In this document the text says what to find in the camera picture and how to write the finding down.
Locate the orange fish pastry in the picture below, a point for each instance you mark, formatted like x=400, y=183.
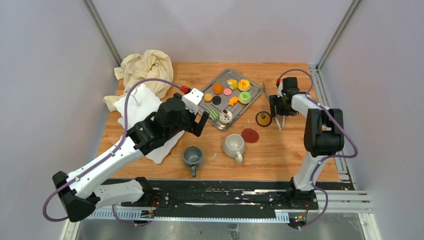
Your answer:
x=233, y=101

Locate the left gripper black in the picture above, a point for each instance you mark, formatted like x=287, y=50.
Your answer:
x=200, y=125

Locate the yellow cake cube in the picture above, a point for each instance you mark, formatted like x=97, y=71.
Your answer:
x=232, y=84

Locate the green frosted donut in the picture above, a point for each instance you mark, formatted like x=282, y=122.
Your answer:
x=245, y=97

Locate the orange round cake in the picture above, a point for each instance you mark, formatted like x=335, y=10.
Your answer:
x=218, y=89

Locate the pink macaron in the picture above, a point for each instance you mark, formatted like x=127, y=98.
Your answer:
x=227, y=91

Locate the metal tongs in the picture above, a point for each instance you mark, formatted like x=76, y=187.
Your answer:
x=279, y=119

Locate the white ceramic mug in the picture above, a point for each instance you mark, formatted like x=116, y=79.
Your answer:
x=234, y=147

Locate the stainless steel tray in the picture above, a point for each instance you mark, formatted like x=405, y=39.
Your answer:
x=237, y=109

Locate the black round cookie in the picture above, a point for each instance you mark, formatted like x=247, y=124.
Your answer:
x=216, y=100

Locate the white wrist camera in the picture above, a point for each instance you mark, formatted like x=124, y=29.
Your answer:
x=192, y=100
x=280, y=90

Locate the aluminium side rail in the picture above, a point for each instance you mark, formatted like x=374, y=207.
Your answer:
x=347, y=200

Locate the left aluminium frame post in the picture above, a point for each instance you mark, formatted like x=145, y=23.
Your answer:
x=97, y=20

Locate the grey ceramic mug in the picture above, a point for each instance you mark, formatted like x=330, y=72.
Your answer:
x=193, y=158

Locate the yellow orange fruit tart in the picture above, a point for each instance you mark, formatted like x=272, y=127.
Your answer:
x=244, y=85

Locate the aluminium frame post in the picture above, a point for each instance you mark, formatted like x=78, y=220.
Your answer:
x=338, y=33
x=97, y=20

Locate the beige crumpled cloth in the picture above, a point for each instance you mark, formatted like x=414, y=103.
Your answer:
x=135, y=67

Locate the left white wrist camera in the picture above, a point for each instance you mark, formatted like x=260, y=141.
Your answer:
x=192, y=100

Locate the green layered cake slice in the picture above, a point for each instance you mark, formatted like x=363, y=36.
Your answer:
x=213, y=114

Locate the right aluminium frame post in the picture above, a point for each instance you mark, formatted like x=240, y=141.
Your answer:
x=338, y=33

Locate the small orange cookie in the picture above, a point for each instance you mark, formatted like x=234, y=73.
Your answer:
x=208, y=97

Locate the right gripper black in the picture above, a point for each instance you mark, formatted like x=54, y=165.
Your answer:
x=274, y=101

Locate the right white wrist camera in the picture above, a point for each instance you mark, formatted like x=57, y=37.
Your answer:
x=280, y=90

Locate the white chocolate donut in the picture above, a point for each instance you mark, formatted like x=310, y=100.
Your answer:
x=225, y=117

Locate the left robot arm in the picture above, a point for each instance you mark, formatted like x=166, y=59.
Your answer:
x=151, y=129

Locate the white three-tier dessert stand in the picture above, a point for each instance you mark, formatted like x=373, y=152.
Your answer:
x=141, y=103

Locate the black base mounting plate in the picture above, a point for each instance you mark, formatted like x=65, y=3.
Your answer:
x=184, y=198

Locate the yellow bear face coaster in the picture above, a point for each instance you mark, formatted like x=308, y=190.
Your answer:
x=263, y=118

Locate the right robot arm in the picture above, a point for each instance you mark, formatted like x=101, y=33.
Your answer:
x=321, y=137

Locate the red round coaster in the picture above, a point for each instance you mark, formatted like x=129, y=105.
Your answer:
x=249, y=135

